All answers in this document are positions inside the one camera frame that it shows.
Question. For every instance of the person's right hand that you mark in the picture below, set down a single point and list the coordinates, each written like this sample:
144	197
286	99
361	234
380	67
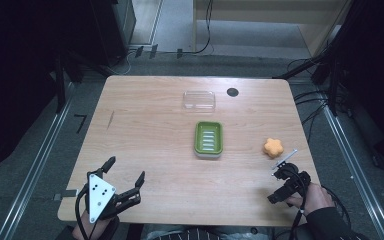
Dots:
315	199

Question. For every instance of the metal floor rail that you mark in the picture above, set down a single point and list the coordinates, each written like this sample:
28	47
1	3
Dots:
35	166
355	170

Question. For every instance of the orange sponge toy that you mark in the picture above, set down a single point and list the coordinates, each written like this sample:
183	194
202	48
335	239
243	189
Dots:
273	147

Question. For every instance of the black round table grommet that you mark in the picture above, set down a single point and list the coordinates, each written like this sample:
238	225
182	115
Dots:
232	92

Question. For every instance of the black metal stand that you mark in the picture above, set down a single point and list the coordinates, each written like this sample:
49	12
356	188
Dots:
60	83
333	83

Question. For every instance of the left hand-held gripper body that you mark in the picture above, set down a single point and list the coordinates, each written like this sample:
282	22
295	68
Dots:
100	195

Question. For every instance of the clear plastic container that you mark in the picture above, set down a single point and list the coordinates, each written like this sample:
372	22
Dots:
199	100

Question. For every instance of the black tape strip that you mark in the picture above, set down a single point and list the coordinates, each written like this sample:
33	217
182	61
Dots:
179	53
153	51
139	51

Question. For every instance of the person's striped clothing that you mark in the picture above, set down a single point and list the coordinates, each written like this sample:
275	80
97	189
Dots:
186	235

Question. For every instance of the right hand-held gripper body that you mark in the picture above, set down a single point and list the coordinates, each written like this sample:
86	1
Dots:
291	180

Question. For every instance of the green soap dish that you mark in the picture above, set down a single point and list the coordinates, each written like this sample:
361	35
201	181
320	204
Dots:
208	139

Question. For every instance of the light wooden furniture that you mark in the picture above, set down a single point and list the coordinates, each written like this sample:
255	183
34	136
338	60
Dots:
246	5

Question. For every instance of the person's left hand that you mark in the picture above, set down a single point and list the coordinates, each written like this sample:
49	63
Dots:
84	229

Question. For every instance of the black cabinet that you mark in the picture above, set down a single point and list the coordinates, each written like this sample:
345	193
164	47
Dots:
113	33

